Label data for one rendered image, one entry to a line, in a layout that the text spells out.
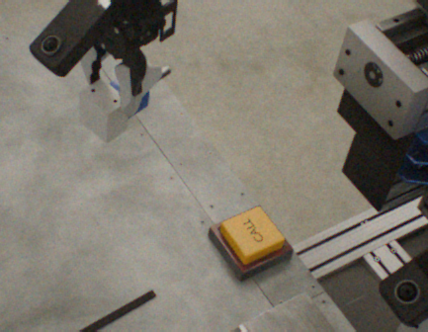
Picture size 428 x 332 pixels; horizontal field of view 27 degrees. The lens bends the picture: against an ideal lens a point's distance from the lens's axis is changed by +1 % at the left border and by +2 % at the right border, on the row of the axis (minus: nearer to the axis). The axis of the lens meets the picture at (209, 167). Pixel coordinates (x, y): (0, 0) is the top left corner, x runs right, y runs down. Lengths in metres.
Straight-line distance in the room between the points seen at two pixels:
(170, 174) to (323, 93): 1.35
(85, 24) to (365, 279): 1.09
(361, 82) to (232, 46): 1.42
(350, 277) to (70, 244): 0.87
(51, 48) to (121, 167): 0.30
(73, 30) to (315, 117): 1.55
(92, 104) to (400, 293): 0.45
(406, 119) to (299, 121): 1.28
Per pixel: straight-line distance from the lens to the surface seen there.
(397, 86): 1.12
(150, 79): 1.05
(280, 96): 2.46
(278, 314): 0.99
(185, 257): 1.12
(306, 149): 2.34
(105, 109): 1.05
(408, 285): 0.80
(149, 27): 1.00
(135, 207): 1.16
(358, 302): 1.84
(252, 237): 1.10
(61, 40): 0.94
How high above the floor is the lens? 1.73
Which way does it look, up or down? 50 degrees down
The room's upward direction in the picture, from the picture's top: 10 degrees clockwise
